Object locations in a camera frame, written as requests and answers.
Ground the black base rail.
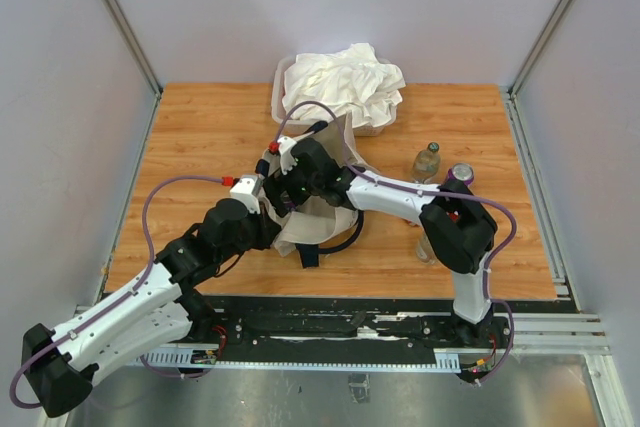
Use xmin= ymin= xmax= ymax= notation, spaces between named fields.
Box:
xmin=167 ymin=293 xmax=514 ymax=367

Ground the right aluminium frame post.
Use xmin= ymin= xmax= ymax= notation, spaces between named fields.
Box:
xmin=506 ymin=0 xmax=576 ymax=99

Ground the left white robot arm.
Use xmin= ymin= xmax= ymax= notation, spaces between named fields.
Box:
xmin=16 ymin=198 xmax=281 ymax=418

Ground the clear glass bottle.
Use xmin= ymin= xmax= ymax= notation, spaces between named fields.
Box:
xmin=411 ymin=142 xmax=441 ymax=184
xmin=415 ymin=233 xmax=436 ymax=265

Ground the aluminium frame post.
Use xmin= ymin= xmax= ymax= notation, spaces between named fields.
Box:
xmin=102 ymin=0 xmax=163 ymax=98
xmin=506 ymin=0 xmax=576 ymax=99

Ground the left aluminium frame post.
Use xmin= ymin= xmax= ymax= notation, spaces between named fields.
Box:
xmin=102 ymin=0 xmax=163 ymax=98

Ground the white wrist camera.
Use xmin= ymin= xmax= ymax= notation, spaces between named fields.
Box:
xmin=219 ymin=174 xmax=263 ymax=214
xmin=267 ymin=136 xmax=297 ymax=175

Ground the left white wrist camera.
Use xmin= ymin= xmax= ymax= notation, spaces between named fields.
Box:
xmin=219 ymin=174 xmax=263 ymax=214

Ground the beige canvas tote bag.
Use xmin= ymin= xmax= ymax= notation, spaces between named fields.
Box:
xmin=259 ymin=114 xmax=367 ymax=268

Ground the right aluminium floor rail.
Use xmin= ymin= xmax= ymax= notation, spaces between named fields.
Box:
xmin=501 ymin=89 xmax=611 ymax=356

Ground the white crumpled cloth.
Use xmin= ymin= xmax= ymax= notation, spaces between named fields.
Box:
xmin=282 ymin=43 xmax=406 ymax=127

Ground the purple cable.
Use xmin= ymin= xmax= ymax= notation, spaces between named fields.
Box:
xmin=9 ymin=174 xmax=229 ymax=409
xmin=277 ymin=101 xmax=518 ymax=308

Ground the clear plastic bin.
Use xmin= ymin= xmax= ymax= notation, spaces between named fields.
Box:
xmin=271 ymin=55 xmax=397 ymax=137

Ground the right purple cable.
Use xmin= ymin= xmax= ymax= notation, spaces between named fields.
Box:
xmin=277 ymin=101 xmax=518 ymax=308

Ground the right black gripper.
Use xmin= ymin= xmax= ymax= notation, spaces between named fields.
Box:
xmin=263 ymin=162 xmax=321 ymax=220

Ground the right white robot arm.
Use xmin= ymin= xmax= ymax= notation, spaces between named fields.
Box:
xmin=263 ymin=137 xmax=497 ymax=347

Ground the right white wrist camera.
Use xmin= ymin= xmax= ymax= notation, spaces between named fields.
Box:
xmin=267 ymin=136 xmax=297 ymax=175

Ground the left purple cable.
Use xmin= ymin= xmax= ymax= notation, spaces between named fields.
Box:
xmin=9 ymin=174 xmax=229 ymax=409

